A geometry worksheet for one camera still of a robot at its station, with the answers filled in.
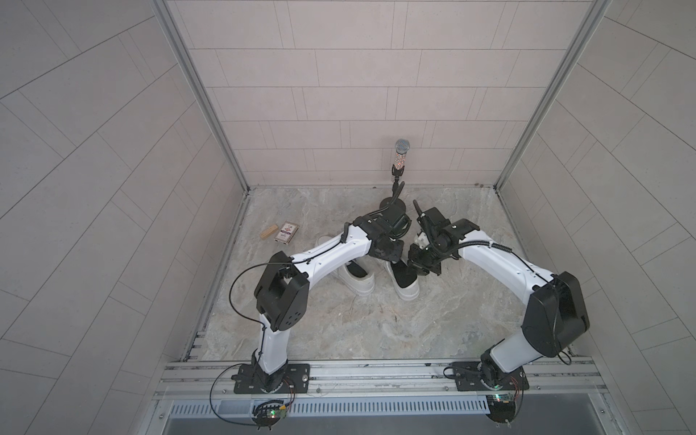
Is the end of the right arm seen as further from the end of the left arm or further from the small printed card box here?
the small printed card box

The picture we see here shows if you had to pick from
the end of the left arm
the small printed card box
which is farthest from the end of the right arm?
the small printed card box

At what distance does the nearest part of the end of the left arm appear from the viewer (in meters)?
0.60
